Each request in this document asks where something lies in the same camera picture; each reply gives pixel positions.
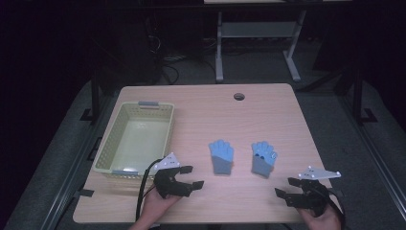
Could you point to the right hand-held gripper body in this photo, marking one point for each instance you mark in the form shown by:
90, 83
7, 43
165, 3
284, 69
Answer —
306, 198

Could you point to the cream plastic basket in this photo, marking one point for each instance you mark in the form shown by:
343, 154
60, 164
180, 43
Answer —
140, 137

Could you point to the black frame post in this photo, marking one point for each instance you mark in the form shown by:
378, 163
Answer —
94, 99
358, 99

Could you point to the blue glove with dark print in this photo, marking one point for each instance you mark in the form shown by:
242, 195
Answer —
263, 159

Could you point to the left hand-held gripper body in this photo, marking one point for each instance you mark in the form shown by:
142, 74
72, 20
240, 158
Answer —
169, 187

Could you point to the person's left hand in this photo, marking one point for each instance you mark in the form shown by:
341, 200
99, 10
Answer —
158, 206

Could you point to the black tape strip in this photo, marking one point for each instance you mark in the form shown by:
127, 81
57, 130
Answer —
85, 193
339, 193

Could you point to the person's right hand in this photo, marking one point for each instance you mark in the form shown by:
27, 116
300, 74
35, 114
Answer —
322, 222

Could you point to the aluminium frame rail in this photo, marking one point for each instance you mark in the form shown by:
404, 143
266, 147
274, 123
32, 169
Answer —
376, 159
72, 179

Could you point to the grey table grommet hole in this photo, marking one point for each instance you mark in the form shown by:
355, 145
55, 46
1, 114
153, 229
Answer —
239, 96

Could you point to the plain blue glove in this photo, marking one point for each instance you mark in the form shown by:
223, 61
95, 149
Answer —
221, 156

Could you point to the grey metal desk frame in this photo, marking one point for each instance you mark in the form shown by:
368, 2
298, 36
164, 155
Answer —
255, 29

